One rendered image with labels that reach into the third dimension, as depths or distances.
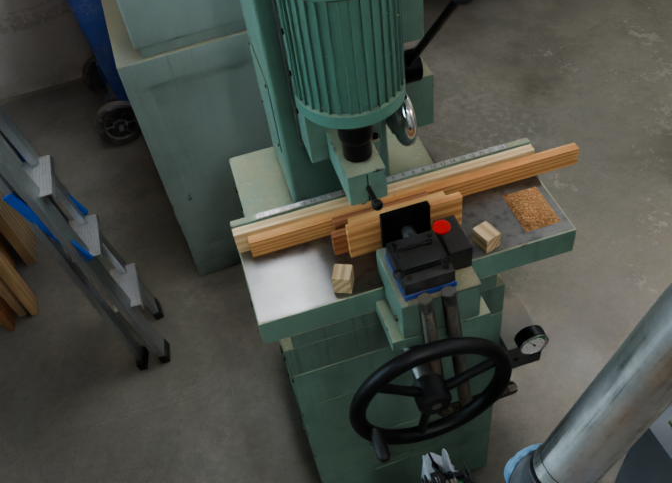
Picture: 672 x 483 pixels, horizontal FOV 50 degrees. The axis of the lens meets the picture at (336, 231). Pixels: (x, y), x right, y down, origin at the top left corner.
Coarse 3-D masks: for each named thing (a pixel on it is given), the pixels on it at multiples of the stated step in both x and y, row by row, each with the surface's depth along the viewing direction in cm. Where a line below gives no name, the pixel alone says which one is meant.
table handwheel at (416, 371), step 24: (408, 360) 110; (432, 360) 110; (504, 360) 117; (384, 384) 111; (432, 384) 118; (456, 384) 119; (504, 384) 123; (360, 408) 115; (432, 408) 119; (480, 408) 127; (360, 432) 120; (384, 432) 125; (408, 432) 128; (432, 432) 129
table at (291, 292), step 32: (480, 192) 138; (512, 192) 138; (544, 192) 137; (512, 224) 132; (288, 256) 133; (320, 256) 132; (480, 256) 128; (512, 256) 130; (544, 256) 133; (256, 288) 128; (288, 288) 128; (320, 288) 127; (384, 288) 126; (288, 320) 124; (320, 320) 127; (384, 320) 124; (480, 320) 124
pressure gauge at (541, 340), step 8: (528, 328) 141; (536, 328) 141; (520, 336) 141; (528, 336) 140; (536, 336) 140; (544, 336) 140; (520, 344) 141; (528, 344) 141; (536, 344) 142; (544, 344) 143; (520, 352) 142; (528, 352) 144; (536, 352) 144
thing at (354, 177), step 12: (336, 132) 129; (336, 144) 127; (372, 144) 126; (336, 156) 125; (372, 156) 124; (336, 168) 130; (348, 168) 122; (360, 168) 122; (372, 168) 122; (384, 168) 122; (348, 180) 121; (360, 180) 122; (372, 180) 123; (384, 180) 123; (348, 192) 124; (360, 192) 124; (384, 192) 125
